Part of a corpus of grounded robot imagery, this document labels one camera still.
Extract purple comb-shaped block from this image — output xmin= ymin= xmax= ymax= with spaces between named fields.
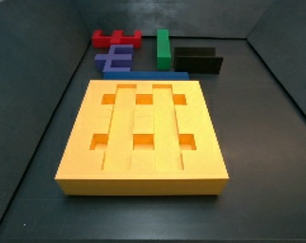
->
xmin=95 ymin=45 xmax=135 ymax=72

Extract black block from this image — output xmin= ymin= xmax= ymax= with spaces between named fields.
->
xmin=174 ymin=47 xmax=223 ymax=74

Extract green long block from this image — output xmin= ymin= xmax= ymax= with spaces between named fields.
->
xmin=158 ymin=29 xmax=171 ymax=70

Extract red comb-shaped block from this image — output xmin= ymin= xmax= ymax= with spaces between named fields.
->
xmin=91 ymin=30 xmax=142 ymax=48

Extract yellow slotted board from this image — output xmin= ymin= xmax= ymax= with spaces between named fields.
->
xmin=56 ymin=81 xmax=230 ymax=196

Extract blue long block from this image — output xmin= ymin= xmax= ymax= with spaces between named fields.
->
xmin=104 ymin=71 xmax=190 ymax=81

